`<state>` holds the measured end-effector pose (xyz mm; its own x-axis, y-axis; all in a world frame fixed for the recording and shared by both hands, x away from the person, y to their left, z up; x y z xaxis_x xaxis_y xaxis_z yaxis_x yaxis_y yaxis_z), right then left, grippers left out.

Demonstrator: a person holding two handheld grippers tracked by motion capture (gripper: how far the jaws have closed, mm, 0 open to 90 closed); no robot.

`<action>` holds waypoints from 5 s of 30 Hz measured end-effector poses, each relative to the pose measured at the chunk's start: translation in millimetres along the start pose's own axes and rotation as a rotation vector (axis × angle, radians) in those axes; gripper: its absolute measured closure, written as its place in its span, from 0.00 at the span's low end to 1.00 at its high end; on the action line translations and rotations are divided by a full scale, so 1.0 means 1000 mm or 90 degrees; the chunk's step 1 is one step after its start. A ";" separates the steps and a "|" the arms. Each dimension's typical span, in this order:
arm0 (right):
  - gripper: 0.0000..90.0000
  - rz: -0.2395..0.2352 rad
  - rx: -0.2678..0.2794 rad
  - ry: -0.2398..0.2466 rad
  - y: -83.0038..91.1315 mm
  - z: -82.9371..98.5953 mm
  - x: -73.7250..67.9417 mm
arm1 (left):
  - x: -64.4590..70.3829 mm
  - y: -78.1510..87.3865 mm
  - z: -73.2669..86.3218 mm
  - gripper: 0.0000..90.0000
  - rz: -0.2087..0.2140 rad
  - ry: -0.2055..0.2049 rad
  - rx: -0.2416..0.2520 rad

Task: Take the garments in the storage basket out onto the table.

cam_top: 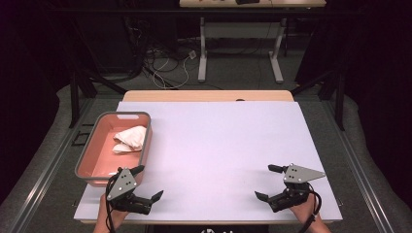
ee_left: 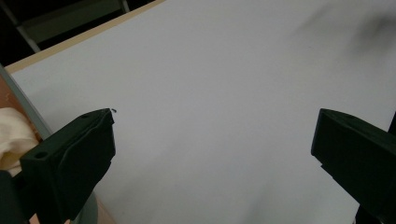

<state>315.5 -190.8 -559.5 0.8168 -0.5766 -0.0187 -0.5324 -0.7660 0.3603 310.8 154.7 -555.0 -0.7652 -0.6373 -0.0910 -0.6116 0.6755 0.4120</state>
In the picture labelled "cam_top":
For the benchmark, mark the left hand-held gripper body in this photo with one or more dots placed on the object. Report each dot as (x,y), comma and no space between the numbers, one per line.
(123,184)

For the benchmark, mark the white power adapter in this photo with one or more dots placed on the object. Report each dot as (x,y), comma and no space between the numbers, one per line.
(192,54)

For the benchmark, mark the pink basket with grey rim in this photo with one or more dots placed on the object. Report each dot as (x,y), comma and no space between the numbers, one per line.
(103,152)

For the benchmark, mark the background desk with white legs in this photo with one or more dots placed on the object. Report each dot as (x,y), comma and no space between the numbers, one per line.
(291,4)

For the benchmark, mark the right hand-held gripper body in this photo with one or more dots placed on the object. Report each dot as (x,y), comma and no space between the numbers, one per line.
(298,174)

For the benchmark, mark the dark curtain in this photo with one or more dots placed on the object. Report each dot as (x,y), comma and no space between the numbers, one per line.
(382,97)
(26,97)

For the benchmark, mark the black device on background desk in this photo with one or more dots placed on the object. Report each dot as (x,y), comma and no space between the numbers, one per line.
(247,1)

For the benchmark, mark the aluminium floor rail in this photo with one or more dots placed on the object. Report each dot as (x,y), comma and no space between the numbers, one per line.
(43,181)
(362,181)

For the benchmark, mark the light wooden table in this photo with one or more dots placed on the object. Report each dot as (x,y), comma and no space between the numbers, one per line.
(194,96)

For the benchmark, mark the person's right hand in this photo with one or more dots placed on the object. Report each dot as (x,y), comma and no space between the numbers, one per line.
(302,213)

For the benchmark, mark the black metal stand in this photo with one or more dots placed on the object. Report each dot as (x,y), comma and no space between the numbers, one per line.
(74,103)
(339,106)

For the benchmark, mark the person's left hand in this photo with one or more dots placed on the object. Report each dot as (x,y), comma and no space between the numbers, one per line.
(103,213)

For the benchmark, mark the cream baby bodysuit brown trim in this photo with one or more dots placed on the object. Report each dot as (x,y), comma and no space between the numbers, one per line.
(132,136)

